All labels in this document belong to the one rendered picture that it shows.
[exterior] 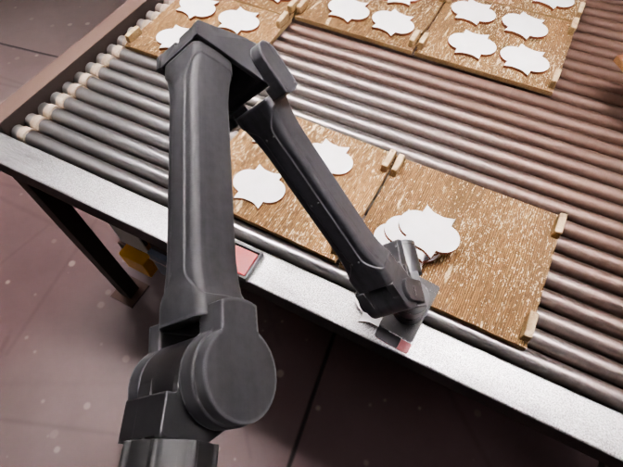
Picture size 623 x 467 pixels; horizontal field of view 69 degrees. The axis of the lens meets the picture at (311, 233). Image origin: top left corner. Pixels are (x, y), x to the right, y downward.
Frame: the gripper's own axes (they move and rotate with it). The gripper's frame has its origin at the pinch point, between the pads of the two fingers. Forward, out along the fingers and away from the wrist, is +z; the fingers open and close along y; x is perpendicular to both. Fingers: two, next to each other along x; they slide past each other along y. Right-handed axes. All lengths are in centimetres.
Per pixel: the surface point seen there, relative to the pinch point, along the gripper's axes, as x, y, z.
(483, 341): 15.6, -3.9, 4.2
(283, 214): -35.7, -8.9, 3.3
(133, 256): -75, 17, 22
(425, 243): -3.4, -16.3, 0.1
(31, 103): -119, -5, 2
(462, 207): -0.2, -31.3, 8.5
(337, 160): -32.2, -28.7, 7.0
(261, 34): -79, -62, 16
